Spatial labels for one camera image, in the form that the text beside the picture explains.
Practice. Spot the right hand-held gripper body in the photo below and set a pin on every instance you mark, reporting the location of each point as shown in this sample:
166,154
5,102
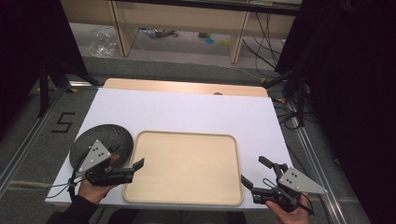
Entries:
299,183

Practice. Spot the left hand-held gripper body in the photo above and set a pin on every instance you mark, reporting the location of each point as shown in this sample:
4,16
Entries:
95,154

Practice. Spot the person's right hand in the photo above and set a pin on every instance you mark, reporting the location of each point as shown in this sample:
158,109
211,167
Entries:
289,216

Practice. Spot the person's left hand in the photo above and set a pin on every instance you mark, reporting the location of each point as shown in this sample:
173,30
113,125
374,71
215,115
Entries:
93,191

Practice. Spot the black round plate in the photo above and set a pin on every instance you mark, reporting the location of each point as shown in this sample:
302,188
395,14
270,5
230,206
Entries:
106,133

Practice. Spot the beige rectangular tray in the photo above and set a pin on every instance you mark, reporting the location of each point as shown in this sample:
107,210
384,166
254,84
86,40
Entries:
183,168

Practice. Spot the person's legs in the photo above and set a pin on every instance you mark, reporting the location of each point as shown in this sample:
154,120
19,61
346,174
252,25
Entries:
174,218

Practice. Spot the black metal stand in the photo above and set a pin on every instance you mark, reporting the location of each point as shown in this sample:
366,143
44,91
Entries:
43,90
300,99

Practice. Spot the white board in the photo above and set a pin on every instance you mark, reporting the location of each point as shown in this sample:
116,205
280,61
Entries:
186,109

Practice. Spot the clear plastic bag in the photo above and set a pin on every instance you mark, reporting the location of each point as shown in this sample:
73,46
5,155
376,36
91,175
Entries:
101,45

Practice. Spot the black curtain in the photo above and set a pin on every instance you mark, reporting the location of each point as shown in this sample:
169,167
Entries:
28,46
358,93

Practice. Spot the small green item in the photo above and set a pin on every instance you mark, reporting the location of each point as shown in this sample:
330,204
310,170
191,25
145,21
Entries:
224,43

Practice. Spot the small blue round item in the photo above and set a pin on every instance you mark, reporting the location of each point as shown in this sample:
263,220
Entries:
209,40

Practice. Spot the light wooden desk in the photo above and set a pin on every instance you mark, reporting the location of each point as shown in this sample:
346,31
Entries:
186,18

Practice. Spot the aluminium floor rail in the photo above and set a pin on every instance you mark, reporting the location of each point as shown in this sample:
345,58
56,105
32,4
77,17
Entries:
314,161
31,137

